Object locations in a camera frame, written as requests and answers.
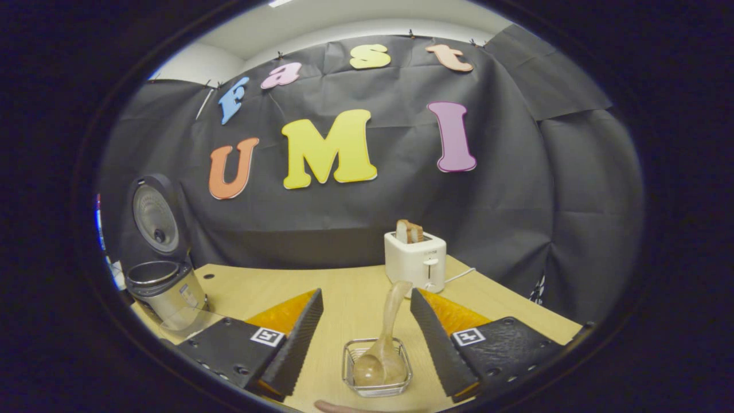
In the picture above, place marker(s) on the brown toast slice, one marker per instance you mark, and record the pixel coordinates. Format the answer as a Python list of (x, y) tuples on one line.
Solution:
[(410, 231)]

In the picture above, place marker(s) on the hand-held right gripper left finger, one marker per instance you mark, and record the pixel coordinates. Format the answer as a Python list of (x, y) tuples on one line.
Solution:
[(298, 344)]

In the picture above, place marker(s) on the white toaster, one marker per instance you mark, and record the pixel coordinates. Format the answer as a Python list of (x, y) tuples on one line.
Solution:
[(416, 264)]

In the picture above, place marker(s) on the wooden spoon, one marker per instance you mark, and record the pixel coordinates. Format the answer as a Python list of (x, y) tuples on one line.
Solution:
[(378, 361)]

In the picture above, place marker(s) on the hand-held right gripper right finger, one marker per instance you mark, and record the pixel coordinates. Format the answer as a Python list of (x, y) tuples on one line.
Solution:
[(438, 344)]

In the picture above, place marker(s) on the silver black rice cooker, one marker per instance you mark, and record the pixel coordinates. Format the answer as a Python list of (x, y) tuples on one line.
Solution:
[(166, 292)]

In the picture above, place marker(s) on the black backdrop cloth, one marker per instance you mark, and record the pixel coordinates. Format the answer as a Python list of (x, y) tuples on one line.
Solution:
[(504, 201)]

